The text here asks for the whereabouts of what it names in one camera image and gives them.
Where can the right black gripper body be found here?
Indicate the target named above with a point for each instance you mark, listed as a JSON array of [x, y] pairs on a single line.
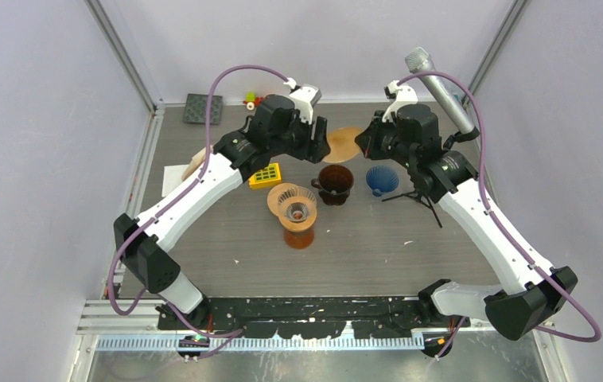
[[383, 143]]

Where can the clear glass dripper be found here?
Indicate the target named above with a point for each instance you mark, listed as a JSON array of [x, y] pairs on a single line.
[[296, 204]]

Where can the coffee filter box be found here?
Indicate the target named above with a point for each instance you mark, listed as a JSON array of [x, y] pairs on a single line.
[[174, 175]]

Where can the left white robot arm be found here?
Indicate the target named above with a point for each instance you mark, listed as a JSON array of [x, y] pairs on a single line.
[[282, 124]]

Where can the blue dripper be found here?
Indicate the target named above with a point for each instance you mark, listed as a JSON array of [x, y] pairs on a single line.
[[381, 180]]

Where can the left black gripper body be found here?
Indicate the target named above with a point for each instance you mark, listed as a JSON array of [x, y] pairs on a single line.
[[298, 141]]

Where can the brown glass dripper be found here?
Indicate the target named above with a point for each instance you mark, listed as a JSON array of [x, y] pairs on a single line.
[[334, 184]]

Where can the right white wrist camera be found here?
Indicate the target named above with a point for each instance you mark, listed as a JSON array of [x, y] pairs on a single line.
[[400, 95]]

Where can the yellow green window block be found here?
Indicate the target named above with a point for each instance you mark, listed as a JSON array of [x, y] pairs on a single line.
[[267, 177]]

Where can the small toy train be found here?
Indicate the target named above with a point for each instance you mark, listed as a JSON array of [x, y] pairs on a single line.
[[252, 100]]

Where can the wooden ring holder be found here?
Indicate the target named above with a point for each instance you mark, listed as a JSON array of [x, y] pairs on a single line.
[[298, 226]]

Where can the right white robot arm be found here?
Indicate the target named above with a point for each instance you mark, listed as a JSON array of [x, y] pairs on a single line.
[[527, 293]]

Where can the amber glass carafe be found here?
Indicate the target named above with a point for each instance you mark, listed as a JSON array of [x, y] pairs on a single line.
[[299, 240]]

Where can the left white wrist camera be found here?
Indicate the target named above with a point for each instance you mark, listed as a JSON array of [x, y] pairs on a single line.
[[305, 98]]

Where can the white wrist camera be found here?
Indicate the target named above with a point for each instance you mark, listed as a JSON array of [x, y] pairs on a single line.
[[305, 98], [400, 95]]

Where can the silver microphone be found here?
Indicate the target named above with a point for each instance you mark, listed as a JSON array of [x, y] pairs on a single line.
[[420, 61]]

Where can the dark grey baseplate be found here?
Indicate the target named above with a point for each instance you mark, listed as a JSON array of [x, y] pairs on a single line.
[[196, 106]]

